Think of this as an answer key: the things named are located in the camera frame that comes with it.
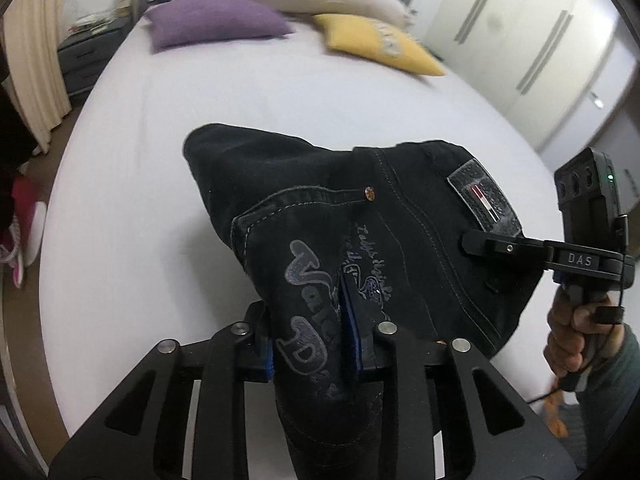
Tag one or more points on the person's right forearm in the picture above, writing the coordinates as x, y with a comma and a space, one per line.
615, 390

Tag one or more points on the black denim pants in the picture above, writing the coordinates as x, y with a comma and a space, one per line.
425, 220

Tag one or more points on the dark nightstand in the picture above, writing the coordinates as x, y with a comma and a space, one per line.
85, 60

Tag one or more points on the beige curtain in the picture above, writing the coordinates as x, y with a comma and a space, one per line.
35, 60

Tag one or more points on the pink white slipper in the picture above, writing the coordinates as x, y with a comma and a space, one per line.
30, 220

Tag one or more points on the yellow pillow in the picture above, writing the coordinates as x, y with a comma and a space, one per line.
370, 40

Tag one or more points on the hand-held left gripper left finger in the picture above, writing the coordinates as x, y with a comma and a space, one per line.
268, 360

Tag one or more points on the black hanging cloth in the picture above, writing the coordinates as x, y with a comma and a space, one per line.
12, 160

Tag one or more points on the person's right hand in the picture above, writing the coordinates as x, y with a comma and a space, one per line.
565, 332

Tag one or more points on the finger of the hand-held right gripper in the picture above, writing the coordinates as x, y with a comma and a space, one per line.
500, 247

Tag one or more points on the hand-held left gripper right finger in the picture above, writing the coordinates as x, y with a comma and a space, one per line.
352, 340

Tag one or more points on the bed with white sheet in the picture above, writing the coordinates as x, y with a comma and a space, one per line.
200, 90

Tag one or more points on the purple pillow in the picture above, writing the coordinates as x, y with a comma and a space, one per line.
215, 22

